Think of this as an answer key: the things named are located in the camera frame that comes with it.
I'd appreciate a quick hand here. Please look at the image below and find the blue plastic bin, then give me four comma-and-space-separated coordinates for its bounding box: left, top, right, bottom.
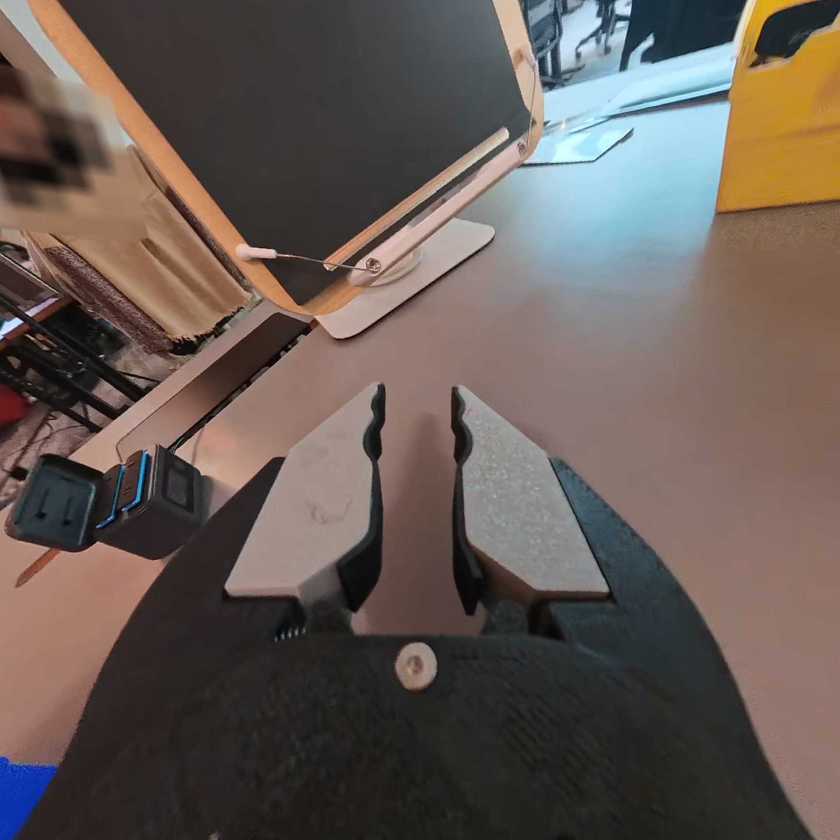
0, 756, 61, 840

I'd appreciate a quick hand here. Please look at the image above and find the black charger cable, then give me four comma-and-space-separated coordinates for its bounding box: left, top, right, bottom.
167, 408, 219, 455

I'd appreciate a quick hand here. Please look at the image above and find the black board on white stand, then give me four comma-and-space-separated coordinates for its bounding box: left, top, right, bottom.
26, 0, 547, 341

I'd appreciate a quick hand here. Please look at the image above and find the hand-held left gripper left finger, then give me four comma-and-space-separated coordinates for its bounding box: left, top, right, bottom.
224, 382, 387, 614

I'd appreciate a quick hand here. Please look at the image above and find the beige fringed cloth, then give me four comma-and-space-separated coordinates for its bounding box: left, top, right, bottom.
25, 150, 258, 354

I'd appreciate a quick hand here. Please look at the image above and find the black office chair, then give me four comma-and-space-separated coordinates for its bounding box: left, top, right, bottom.
525, 0, 568, 88

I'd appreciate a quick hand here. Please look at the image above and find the yellow plastic bin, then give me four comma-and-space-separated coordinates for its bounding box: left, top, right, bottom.
714, 0, 840, 215

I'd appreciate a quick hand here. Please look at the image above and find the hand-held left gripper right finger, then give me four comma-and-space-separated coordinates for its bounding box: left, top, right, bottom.
450, 385, 612, 616

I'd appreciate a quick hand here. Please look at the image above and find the clear plastic sheet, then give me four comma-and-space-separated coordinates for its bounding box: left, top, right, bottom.
524, 125, 635, 166

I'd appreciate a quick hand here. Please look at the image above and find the dark charging case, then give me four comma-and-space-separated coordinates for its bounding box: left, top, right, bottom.
5, 444, 206, 561

